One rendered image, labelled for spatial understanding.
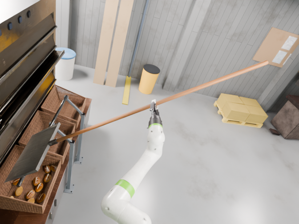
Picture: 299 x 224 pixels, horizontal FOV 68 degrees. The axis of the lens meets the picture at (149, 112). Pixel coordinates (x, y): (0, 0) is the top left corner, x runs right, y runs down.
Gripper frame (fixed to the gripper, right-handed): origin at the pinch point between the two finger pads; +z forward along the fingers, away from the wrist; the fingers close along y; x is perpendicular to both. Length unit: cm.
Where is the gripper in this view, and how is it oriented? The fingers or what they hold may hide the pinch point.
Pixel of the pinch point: (154, 104)
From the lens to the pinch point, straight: 163.4
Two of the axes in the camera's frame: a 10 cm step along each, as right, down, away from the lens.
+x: 9.0, -3.4, -2.7
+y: 4.3, 7.1, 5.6
